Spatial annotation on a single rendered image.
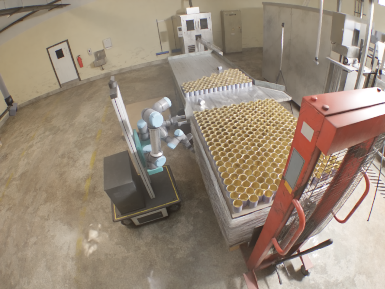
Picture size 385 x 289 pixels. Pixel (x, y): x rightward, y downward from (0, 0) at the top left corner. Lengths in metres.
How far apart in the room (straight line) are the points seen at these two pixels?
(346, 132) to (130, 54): 8.45
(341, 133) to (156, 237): 2.41
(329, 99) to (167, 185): 2.29
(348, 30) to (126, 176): 3.72
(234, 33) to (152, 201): 7.67
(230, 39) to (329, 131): 8.37
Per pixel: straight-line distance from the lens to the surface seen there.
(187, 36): 7.26
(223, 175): 1.59
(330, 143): 0.69
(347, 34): 3.54
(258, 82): 3.20
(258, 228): 1.66
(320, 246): 1.43
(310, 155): 0.79
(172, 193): 2.59
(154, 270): 2.55
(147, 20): 8.52
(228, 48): 8.95
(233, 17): 8.85
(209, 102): 2.71
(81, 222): 3.30
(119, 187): 2.22
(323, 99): 0.79
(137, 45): 8.65
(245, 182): 1.54
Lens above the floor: 2.38
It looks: 40 degrees down
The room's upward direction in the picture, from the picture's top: 8 degrees counter-clockwise
